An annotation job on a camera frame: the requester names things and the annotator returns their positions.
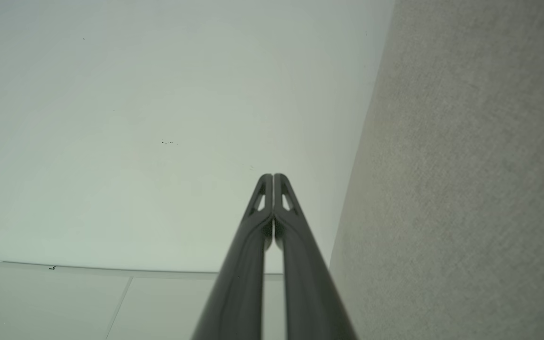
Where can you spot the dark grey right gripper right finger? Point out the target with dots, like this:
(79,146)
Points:
(307,283)

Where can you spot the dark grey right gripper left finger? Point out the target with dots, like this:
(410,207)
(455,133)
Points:
(241,283)

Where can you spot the grey fabric sofa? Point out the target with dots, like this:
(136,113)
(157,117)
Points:
(465,179)

